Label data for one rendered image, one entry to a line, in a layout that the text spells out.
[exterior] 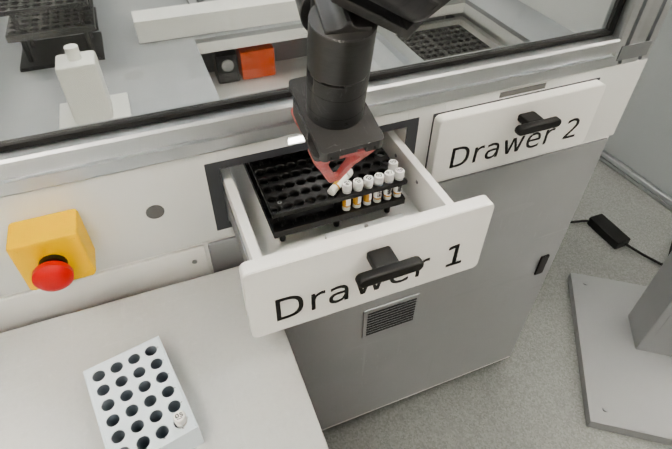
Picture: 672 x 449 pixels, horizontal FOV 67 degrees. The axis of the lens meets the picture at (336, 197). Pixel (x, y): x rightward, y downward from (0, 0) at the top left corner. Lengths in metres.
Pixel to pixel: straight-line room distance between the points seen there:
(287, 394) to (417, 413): 0.87
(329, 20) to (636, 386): 1.41
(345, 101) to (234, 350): 0.34
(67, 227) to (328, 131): 0.31
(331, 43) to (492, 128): 0.41
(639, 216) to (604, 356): 0.71
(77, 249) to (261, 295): 0.22
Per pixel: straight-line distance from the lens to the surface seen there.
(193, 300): 0.71
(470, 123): 0.74
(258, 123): 0.61
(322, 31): 0.42
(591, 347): 1.67
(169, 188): 0.64
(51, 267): 0.62
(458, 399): 1.50
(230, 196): 0.63
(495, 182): 0.89
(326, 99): 0.46
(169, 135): 0.60
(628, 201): 2.26
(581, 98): 0.87
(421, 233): 0.56
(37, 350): 0.73
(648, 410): 1.63
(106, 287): 0.75
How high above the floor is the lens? 1.31
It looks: 42 degrees down
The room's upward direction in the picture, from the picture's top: 1 degrees clockwise
